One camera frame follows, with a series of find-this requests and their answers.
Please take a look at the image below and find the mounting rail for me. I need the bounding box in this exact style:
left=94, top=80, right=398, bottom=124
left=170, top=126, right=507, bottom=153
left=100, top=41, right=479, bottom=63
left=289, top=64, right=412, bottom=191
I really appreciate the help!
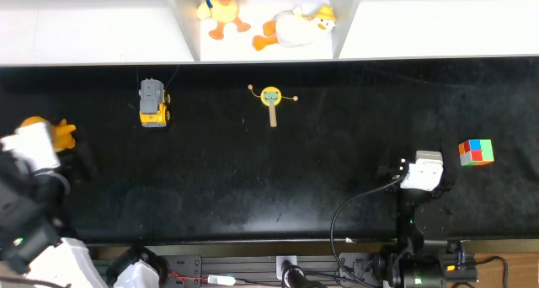
left=92, top=245, right=510, bottom=288

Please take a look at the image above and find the many-coloured puzzle cube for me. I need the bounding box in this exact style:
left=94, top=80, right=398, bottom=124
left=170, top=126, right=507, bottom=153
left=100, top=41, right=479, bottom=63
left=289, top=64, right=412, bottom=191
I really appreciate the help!
left=457, top=138, right=495, bottom=168

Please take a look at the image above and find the white plush duck yellow hat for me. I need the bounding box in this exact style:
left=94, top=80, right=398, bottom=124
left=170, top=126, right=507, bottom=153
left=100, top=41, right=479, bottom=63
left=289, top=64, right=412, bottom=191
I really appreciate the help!
left=252, top=3, right=339, bottom=52

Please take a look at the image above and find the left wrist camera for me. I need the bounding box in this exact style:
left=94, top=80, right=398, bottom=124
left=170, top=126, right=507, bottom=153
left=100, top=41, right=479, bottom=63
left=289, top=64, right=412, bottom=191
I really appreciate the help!
left=0, top=120, right=61, bottom=173

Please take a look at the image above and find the yellow rubber duck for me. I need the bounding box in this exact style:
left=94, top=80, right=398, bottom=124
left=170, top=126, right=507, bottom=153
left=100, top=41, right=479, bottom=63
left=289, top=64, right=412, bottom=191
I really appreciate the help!
left=19, top=115, right=77, bottom=153

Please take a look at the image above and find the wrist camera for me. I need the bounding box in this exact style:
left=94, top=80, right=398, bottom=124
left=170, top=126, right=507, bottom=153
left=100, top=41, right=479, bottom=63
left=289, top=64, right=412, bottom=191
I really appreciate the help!
left=399, top=149, right=445, bottom=193
left=0, top=120, right=61, bottom=173

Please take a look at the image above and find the white shelf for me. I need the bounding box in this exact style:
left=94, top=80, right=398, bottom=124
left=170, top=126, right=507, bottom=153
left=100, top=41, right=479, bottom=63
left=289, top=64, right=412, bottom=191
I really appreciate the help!
left=0, top=0, right=539, bottom=67

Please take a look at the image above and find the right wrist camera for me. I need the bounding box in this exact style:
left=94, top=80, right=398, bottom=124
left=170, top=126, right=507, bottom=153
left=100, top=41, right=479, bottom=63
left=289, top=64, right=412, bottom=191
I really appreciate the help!
left=399, top=149, right=445, bottom=193

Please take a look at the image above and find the grey and yellow toy truck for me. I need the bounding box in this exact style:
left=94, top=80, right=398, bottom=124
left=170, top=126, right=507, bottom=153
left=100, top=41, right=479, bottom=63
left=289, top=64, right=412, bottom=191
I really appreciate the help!
left=138, top=77, right=173, bottom=129

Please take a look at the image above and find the yellow wooden rattle drum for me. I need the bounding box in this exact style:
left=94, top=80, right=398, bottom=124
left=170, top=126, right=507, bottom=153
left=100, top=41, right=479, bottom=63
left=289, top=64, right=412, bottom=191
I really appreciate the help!
left=247, top=83, right=300, bottom=129

